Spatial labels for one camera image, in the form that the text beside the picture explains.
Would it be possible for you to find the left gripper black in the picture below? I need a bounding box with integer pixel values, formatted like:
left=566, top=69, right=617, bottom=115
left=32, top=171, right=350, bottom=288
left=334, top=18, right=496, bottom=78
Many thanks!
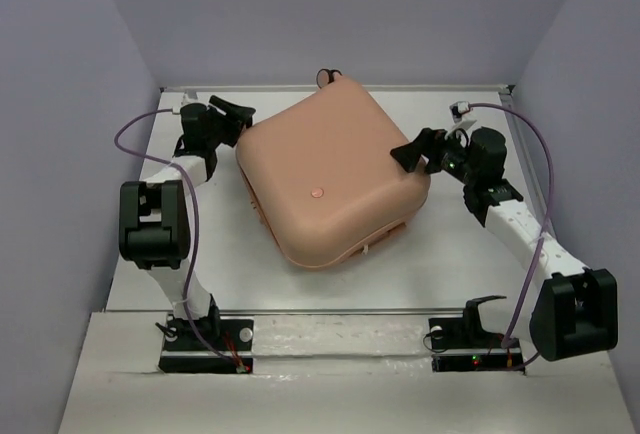
left=206, top=95, right=257, bottom=149

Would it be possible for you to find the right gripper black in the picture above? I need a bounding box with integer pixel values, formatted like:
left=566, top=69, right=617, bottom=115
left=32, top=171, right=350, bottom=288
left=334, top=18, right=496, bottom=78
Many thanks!
left=388, top=126, right=477, bottom=186

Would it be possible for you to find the pink hard-shell suitcase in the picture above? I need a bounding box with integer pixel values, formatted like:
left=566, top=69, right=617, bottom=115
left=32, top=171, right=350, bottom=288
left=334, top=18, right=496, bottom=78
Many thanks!
left=236, top=69, right=431, bottom=270

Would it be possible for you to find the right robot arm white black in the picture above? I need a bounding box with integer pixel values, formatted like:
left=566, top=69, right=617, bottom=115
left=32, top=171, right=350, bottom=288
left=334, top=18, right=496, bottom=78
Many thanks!
left=390, top=128, right=618, bottom=361

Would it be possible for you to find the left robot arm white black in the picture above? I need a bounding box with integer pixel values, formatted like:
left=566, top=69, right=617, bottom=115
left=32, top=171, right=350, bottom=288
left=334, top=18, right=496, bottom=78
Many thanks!
left=118, top=95, right=256, bottom=349

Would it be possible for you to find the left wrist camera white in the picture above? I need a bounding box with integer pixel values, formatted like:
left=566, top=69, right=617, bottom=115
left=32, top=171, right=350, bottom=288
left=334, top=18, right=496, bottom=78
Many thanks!
left=171, top=93, right=199, bottom=115

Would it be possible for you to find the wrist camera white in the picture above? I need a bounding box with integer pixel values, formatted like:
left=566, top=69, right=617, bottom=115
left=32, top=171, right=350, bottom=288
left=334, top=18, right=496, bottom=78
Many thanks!
left=171, top=93, right=199, bottom=115
left=446, top=101, right=477, bottom=138

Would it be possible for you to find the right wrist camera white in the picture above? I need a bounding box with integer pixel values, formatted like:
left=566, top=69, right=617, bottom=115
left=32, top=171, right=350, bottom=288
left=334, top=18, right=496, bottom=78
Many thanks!
left=446, top=101, right=477, bottom=138

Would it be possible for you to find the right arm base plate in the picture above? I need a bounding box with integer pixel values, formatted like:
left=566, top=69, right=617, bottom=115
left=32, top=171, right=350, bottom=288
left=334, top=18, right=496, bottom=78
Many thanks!
left=423, top=316, right=525, bottom=373

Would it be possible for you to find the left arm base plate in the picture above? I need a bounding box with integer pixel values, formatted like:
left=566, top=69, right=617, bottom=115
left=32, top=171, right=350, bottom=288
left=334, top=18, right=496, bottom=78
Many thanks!
left=155, top=315, right=254, bottom=375

